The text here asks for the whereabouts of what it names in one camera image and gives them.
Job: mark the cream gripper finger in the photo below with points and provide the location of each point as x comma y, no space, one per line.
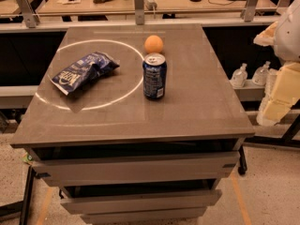
282,91
267,36

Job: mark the blue pepsi can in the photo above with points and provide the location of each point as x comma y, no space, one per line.
154,75

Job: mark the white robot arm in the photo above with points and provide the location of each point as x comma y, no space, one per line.
287,35

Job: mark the clear sanitizer bottle right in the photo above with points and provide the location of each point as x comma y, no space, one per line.
260,75

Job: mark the clear sanitizer bottle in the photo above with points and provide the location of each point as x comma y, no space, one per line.
239,77
260,75

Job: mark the clear sanitizer bottle left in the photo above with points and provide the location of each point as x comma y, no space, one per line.
239,77

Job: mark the orange fruit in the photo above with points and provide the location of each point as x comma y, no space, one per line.
153,44

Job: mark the white power strip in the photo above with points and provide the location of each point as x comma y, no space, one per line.
150,4

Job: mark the grey drawer cabinet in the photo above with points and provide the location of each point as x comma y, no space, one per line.
119,156

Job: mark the blue chips bag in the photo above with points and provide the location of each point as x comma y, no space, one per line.
87,69

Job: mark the metal bracket right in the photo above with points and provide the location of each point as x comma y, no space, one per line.
248,12

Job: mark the metal bracket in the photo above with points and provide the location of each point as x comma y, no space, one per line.
248,12
30,18
139,12

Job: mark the metal bracket middle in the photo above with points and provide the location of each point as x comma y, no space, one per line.
139,12

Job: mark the metal bracket left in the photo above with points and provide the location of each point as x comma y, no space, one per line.
30,18

